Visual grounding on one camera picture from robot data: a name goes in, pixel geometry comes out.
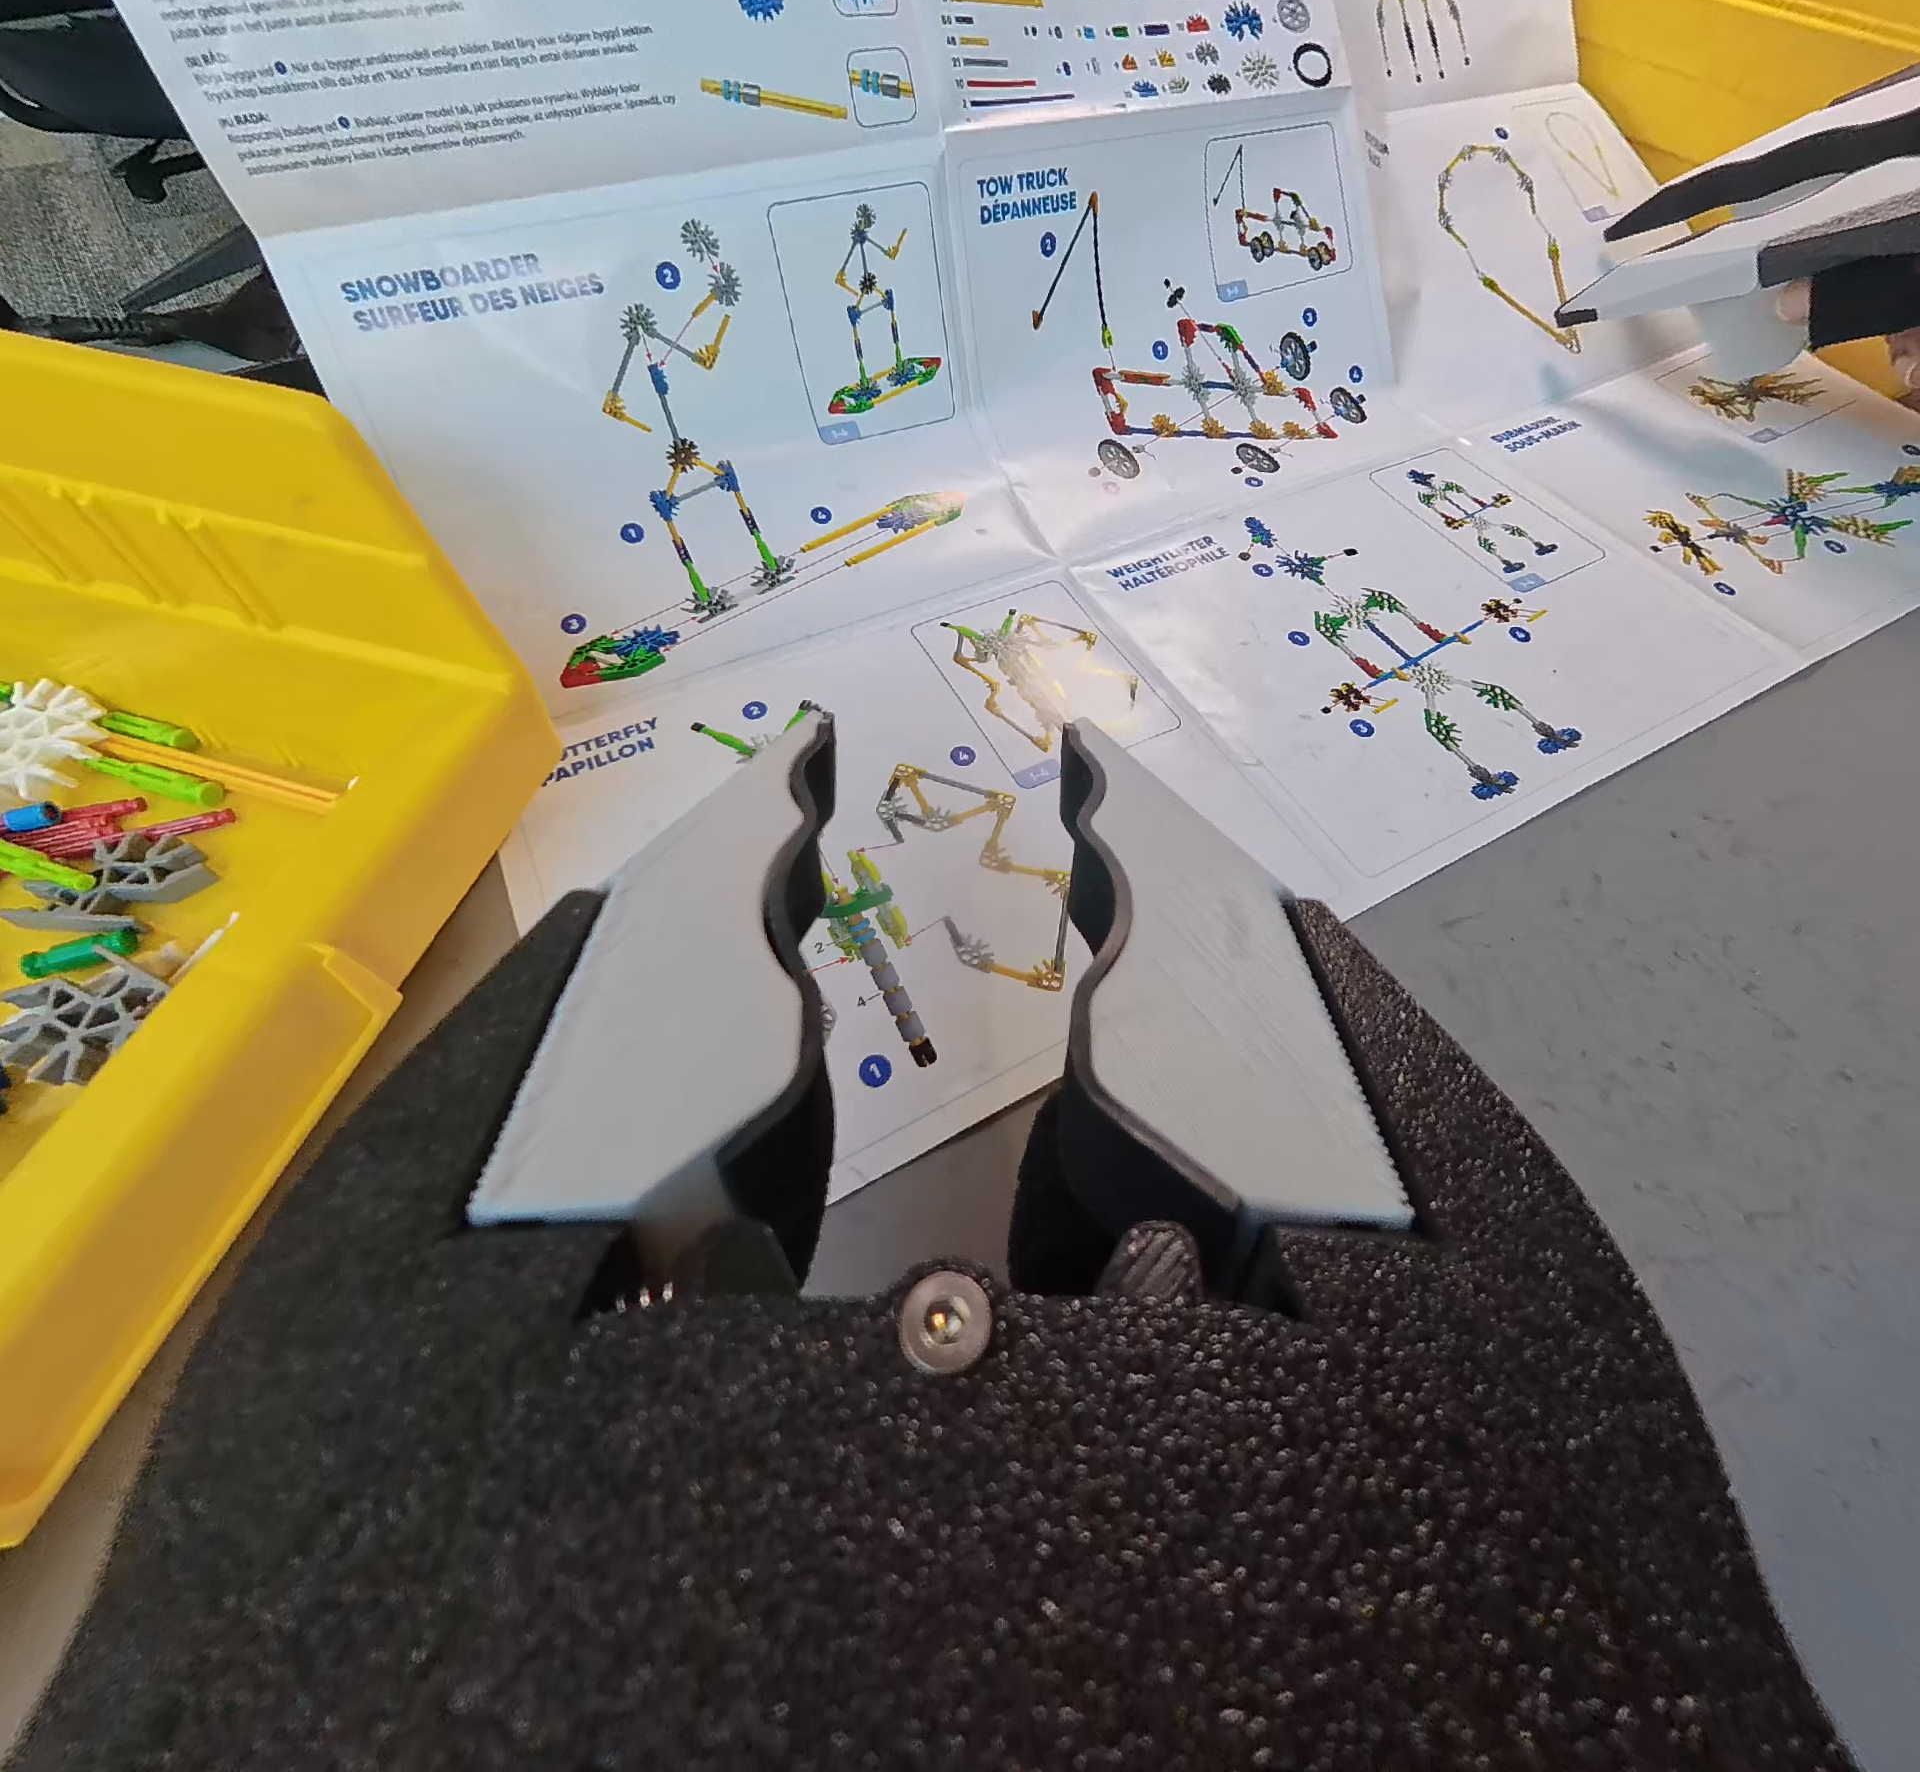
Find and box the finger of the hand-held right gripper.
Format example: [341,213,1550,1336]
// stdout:
[1558,210,1920,332]
[1605,79,1920,252]

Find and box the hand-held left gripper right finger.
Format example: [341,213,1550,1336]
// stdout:
[1050,718,1422,1239]

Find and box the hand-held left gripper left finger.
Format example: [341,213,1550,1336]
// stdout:
[464,706,845,1239]

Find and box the yellow plastic bin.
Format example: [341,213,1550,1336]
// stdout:
[1558,0,1920,410]
[0,332,562,1554]

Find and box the pile of toy pieces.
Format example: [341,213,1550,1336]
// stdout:
[0,679,350,1089]

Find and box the grey desk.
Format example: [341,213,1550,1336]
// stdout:
[0,660,1920,1772]

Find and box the printed instruction sheet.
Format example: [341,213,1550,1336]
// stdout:
[38,0,1920,1210]

